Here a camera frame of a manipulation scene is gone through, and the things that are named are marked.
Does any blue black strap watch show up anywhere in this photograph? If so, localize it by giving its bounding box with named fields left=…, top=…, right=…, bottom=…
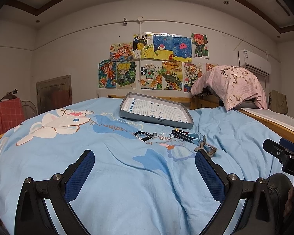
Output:
left=171, top=129, right=200, bottom=145

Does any pink floral blanket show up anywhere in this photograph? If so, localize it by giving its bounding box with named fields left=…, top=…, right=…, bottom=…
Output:
left=191, top=65, right=267, bottom=111

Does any dark wooden wall hatch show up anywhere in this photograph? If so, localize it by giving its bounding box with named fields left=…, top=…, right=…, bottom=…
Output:
left=36, top=75, right=72, bottom=114

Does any mermaid character drawing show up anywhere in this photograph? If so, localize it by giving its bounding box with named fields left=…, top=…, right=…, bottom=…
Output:
left=98, top=60, right=116, bottom=89

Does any blue sea painting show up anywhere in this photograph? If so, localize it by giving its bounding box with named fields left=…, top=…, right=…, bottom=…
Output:
left=153, top=33, right=192, bottom=63

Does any black hair tie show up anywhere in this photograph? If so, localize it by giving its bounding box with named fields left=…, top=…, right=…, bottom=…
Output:
left=134, top=130, right=154, bottom=142

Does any white mattress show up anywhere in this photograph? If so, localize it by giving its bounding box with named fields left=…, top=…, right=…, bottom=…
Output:
left=240, top=108, right=294, bottom=132

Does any red plaid cloth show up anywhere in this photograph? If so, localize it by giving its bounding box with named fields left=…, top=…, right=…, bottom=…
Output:
left=0, top=98, right=25, bottom=135

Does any white wall air conditioner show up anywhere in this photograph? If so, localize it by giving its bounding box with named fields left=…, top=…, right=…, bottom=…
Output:
left=238, top=49, right=271, bottom=76

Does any orange landscape drawing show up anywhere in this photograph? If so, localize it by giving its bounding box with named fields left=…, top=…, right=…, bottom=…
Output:
left=162, top=61, right=183, bottom=91

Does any grey cardboard box lid tray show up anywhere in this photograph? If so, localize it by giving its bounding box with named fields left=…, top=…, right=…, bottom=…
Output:
left=119, top=92, right=194, bottom=129

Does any yellow moon drawing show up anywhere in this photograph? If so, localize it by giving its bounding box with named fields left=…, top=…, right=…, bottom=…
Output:
left=133, top=33, right=154, bottom=60

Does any anime girl drawing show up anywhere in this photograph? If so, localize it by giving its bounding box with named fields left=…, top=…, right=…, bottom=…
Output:
left=110, top=42, right=133, bottom=61

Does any person's right hand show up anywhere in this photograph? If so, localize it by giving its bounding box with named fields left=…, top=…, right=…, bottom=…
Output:
left=284, top=187, right=294, bottom=217

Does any goldfish drawing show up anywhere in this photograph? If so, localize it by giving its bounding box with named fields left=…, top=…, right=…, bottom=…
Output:
left=140, top=61, right=162, bottom=90

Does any wooden bed frame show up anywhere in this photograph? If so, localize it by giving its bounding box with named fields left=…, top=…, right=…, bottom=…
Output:
left=0, top=97, right=294, bottom=143

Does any doodle pattern drawing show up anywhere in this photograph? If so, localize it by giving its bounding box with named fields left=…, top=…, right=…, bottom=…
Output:
left=183, top=63, right=203, bottom=92

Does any beige claw hair clip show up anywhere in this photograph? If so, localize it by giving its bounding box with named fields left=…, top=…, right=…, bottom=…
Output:
left=194, top=135, right=218, bottom=158

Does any light blue cartoon duvet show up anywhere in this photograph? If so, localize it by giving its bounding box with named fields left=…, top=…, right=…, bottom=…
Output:
left=0, top=97, right=293, bottom=235

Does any blond character drawing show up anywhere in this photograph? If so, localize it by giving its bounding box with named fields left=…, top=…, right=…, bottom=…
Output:
left=116, top=61, right=136, bottom=89

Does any red hair character drawing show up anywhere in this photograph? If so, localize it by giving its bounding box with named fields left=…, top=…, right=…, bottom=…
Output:
left=191, top=33, right=209, bottom=59

